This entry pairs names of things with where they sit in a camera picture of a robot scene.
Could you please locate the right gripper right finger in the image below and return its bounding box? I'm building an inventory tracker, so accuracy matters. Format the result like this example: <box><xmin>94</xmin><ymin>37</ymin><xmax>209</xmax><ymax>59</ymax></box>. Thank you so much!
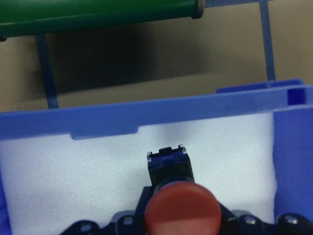
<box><xmin>218</xmin><ymin>199</ymin><xmax>313</xmax><ymax>235</ymax></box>

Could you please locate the green conveyor belt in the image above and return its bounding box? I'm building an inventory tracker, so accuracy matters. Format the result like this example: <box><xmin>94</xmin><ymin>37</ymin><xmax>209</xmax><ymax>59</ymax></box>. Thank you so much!
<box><xmin>0</xmin><ymin>0</ymin><xmax>206</xmax><ymax>41</ymax></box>

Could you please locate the red push button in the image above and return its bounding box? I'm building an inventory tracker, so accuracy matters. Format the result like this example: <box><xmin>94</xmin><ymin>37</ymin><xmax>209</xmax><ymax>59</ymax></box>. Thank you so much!
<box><xmin>144</xmin><ymin>145</ymin><xmax>222</xmax><ymax>235</ymax></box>

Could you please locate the blue right bin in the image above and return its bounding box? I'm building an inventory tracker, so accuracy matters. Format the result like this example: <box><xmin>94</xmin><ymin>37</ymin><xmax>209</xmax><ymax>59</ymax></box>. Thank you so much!
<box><xmin>0</xmin><ymin>79</ymin><xmax>313</xmax><ymax>235</ymax></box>

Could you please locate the white foam in right bin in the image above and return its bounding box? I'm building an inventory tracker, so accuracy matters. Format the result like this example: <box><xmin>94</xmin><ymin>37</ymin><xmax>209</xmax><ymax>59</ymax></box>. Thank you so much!
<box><xmin>0</xmin><ymin>113</ymin><xmax>278</xmax><ymax>235</ymax></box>

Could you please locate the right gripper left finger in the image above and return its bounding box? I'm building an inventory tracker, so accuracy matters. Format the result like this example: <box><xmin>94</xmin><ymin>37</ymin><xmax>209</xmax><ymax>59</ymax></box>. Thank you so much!
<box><xmin>61</xmin><ymin>186</ymin><xmax>153</xmax><ymax>235</ymax></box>

